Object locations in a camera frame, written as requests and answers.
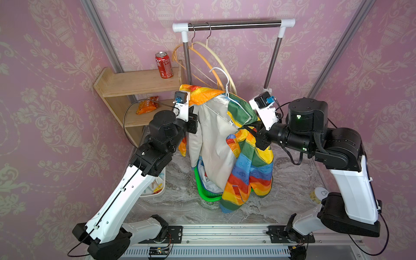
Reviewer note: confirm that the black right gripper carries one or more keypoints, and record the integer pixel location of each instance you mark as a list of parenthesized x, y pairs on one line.
[(264, 135)]

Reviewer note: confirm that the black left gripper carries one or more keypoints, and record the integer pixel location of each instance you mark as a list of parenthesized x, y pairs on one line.
[(192, 122)]

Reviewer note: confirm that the rainbow striped jacket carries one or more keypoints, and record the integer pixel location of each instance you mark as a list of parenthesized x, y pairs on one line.
[(229, 153)]

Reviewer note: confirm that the yellow clothespin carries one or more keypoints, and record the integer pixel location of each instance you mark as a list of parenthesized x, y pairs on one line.
[(158, 188)]

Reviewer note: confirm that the blue red white jacket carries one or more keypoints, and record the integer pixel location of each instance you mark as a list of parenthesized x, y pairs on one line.
[(207, 184)]

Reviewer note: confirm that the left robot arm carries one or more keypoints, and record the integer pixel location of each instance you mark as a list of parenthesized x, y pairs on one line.
[(106, 234)]

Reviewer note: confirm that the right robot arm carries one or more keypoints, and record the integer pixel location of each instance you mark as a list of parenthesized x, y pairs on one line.
[(354, 209)]

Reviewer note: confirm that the orange snack bag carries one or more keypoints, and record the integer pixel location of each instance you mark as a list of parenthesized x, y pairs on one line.
[(148, 105)]

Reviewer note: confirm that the red soda can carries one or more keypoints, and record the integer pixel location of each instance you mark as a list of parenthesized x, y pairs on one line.
[(164, 65)]

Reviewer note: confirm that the green plastic basket tray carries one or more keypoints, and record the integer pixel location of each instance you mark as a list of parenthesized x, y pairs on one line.
[(204, 193)]

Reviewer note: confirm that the white plastic bin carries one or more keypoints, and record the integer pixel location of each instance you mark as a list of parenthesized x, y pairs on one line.
[(161, 179)]

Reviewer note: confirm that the wooden two-tier shelf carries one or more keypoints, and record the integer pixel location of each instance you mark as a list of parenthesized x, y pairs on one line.
[(116, 88)]

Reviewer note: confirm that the yellow white round container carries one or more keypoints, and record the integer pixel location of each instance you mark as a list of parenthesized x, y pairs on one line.
[(319, 194)]

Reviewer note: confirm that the steel clothes rack white joints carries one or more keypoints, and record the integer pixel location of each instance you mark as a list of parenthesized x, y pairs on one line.
[(184, 28)]

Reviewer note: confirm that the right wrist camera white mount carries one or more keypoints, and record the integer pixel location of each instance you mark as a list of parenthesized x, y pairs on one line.
[(263, 105)]

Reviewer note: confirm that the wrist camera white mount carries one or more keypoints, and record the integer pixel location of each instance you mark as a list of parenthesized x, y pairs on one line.
[(263, 105), (181, 105)]

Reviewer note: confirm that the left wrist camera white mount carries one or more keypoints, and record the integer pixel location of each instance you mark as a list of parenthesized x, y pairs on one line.
[(181, 105)]

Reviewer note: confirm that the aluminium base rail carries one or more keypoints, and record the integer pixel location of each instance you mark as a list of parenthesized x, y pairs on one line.
[(225, 242)]

